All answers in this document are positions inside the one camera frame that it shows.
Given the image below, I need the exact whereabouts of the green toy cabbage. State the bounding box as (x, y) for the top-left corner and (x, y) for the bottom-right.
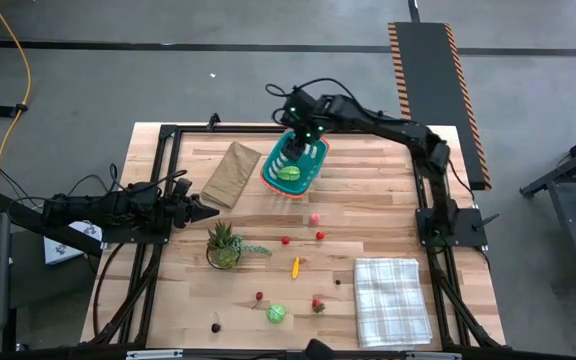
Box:
(266, 303), (288, 325)

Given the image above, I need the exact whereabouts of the yellow cable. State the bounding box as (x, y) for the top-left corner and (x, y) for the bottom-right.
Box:
(0, 0), (33, 192)

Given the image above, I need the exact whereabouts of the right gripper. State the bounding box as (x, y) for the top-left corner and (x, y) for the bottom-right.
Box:
(283, 102), (330, 161)

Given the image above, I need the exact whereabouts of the potted succulent plant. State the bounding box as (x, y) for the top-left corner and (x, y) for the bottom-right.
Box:
(205, 220), (273, 271)

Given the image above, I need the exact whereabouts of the light green toy pepper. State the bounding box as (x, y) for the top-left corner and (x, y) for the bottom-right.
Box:
(276, 165), (302, 182)

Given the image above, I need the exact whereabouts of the white plaid cloth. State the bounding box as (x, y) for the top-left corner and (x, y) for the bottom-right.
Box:
(352, 257), (434, 350)

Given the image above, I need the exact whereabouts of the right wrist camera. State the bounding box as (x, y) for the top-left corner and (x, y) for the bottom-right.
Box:
(286, 88), (317, 126)

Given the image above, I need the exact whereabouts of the teal basket with orange rim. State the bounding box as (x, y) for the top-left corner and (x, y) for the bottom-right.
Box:
(260, 127), (331, 200)

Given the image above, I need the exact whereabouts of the white printed paper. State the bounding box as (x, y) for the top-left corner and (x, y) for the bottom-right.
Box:
(42, 221), (103, 266)

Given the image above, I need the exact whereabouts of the black metal table frame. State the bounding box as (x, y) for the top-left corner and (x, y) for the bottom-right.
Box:
(80, 113), (508, 360)

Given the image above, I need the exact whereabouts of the black mat with striped edges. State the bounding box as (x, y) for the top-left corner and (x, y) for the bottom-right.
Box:
(386, 21), (493, 192)

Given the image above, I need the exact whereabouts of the black table-level camera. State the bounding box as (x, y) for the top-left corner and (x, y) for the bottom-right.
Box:
(305, 338), (337, 360)

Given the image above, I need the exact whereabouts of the black metal cart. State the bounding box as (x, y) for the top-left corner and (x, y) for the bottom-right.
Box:
(519, 124), (576, 294)

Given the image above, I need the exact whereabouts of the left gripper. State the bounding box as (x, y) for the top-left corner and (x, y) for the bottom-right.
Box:
(160, 193), (221, 230)

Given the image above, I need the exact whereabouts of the brown paper bag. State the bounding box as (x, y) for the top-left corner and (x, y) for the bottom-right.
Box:
(200, 140), (263, 210)

